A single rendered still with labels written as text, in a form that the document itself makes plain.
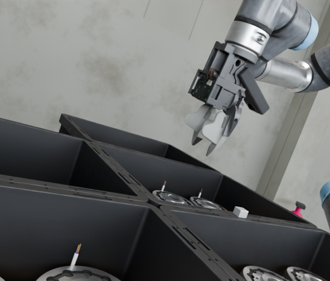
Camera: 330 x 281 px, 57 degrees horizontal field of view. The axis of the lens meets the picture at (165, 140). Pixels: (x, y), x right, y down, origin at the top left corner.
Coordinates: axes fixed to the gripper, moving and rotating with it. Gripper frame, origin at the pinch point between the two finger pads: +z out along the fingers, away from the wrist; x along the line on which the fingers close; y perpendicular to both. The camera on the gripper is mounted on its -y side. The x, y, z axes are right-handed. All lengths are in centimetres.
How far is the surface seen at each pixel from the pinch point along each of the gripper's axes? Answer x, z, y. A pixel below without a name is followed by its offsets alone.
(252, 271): 23.7, 11.2, 1.1
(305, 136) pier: -127, -7, -213
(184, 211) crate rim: 20.8, 4.3, 16.1
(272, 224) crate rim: 20.8, 4.5, -2.3
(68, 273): 24.4, 11.0, 29.8
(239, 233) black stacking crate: 21.1, 6.5, 4.6
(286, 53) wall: -165, -68, -181
